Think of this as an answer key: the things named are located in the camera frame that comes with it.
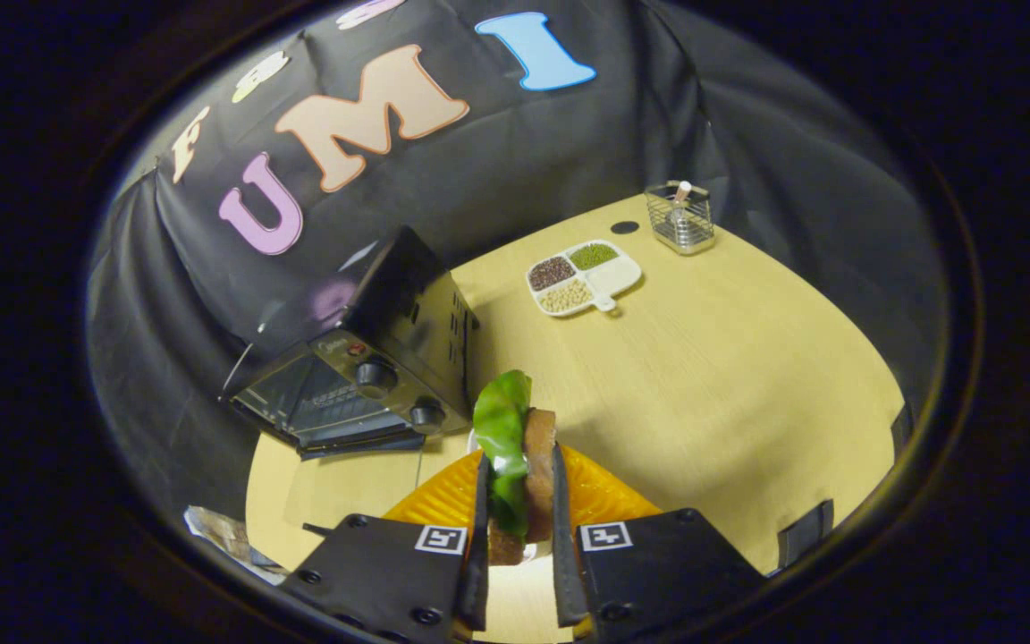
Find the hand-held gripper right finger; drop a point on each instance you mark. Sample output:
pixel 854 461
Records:
pixel 564 572

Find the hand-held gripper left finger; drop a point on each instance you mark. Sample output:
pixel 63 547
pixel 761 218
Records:
pixel 482 572

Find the lettuce sandwich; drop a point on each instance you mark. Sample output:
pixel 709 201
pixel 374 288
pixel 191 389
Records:
pixel 502 429

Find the black toaster oven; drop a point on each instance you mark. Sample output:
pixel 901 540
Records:
pixel 408 304

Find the black table clamp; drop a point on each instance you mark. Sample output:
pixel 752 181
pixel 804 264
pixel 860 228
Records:
pixel 806 535

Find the pile of yellow soybeans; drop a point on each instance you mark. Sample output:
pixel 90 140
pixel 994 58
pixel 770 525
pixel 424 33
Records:
pixel 566 296

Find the white divided dish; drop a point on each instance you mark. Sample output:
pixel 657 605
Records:
pixel 615 277

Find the pile of dark red beans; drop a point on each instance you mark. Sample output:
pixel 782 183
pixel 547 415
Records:
pixel 551 272

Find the pile of green beans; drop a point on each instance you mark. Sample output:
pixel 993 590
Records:
pixel 593 256

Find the black round table grommet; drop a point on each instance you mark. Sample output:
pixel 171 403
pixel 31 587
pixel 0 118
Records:
pixel 624 227

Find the small clear bottle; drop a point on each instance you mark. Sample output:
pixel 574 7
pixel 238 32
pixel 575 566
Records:
pixel 679 210

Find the black backdrop cloth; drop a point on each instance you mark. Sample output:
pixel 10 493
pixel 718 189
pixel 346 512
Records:
pixel 524 152

